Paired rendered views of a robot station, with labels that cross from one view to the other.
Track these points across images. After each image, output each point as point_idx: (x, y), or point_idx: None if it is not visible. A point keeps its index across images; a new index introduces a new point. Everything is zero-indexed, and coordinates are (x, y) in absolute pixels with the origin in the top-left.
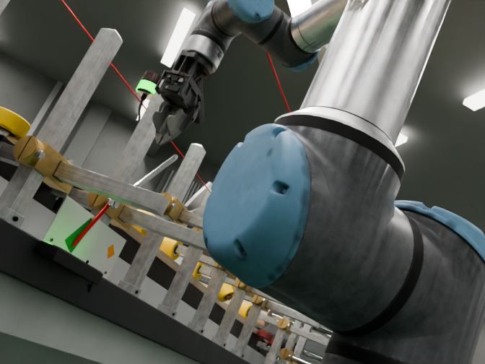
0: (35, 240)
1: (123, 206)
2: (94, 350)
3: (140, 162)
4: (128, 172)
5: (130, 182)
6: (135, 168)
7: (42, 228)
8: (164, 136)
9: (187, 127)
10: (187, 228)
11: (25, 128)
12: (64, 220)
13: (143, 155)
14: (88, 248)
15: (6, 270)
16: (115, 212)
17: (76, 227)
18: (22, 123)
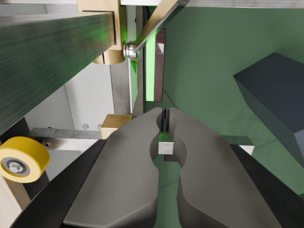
0: (144, 105)
1: (121, 8)
2: None
3: (84, 23)
4: (102, 43)
5: (103, 17)
6: (94, 29)
7: None
8: (169, 133)
9: (262, 168)
10: (263, 7)
11: (42, 158)
12: (134, 91)
13: (74, 24)
14: (134, 32)
15: (145, 102)
16: (124, 19)
17: (133, 72)
18: (43, 167)
